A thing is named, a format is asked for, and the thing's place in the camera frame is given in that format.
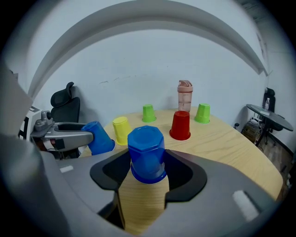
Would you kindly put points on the clear plastic bottle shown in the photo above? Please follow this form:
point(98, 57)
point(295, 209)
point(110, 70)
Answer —
point(267, 104)

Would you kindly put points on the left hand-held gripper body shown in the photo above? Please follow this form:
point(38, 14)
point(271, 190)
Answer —
point(34, 122)

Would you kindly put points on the green paper cup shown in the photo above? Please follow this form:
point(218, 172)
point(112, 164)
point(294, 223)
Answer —
point(148, 113)
point(202, 113)

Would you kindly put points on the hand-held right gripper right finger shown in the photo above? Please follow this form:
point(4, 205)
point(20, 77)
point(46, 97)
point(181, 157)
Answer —
point(219, 196)

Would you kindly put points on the red paper cup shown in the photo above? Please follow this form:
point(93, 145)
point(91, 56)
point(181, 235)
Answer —
point(180, 126)

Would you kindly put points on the round black marble table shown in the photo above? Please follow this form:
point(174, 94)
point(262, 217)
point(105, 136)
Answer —
point(273, 118)

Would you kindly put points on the pink water bottle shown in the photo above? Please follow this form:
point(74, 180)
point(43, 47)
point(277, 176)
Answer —
point(185, 97)

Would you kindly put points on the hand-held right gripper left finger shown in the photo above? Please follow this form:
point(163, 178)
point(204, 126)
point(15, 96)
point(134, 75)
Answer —
point(88, 185)

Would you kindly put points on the black wall charger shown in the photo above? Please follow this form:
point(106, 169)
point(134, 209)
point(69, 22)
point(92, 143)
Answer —
point(236, 125)

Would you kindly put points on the yellow paper cup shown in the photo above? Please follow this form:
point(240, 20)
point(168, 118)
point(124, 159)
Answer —
point(121, 133)

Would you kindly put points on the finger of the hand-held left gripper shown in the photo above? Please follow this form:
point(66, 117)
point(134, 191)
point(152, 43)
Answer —
point(71, 140)
point(69, 125)

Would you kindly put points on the black office chair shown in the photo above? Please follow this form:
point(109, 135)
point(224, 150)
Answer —
point(65, 108)
point(270, 92)

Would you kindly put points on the blue paper cup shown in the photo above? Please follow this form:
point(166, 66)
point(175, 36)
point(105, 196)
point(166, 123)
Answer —
point(99, 139)
point(146, 155)

